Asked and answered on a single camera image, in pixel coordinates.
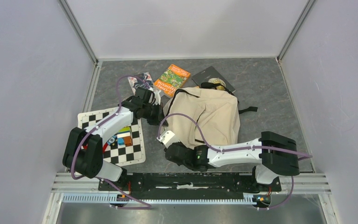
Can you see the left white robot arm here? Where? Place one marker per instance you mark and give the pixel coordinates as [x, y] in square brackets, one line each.
[84, 150]

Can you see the checkered chess mat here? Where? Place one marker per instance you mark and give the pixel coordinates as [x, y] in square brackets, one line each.
[118, 153]

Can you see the cream canvas backpack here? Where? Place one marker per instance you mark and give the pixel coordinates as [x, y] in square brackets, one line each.
[198, 116]

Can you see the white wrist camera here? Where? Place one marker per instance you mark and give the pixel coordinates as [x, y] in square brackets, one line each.
[167, 138]
[157, 94]

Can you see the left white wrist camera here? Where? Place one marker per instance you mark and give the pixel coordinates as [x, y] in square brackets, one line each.
[157, 94]

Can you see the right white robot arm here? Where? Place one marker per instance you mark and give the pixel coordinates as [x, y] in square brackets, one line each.
[272, 155]

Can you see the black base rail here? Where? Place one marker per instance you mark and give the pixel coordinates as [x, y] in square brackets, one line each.
[190, 188]

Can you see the floral navy book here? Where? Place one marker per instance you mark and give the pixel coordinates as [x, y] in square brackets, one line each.
[143, 80]

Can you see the black book gold emblem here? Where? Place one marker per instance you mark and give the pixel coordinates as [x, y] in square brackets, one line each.
[210, 74]

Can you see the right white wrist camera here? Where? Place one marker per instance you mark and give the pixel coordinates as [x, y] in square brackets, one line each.
[167, 138]

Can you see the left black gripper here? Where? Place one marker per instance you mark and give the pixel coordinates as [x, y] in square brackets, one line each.
[160, 119]

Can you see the orange treehouse book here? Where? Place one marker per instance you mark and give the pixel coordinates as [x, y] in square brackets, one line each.
[171, 80]

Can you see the colourful block stack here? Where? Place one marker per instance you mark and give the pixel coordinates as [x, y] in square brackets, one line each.
[124, 137]

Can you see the blue robot figure toy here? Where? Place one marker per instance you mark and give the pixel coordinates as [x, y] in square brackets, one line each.
[112, 140]

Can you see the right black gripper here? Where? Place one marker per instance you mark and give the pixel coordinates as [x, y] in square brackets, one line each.
[180, 144]

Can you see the red calculator toy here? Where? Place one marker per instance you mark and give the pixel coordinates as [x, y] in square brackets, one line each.
[104, 147]

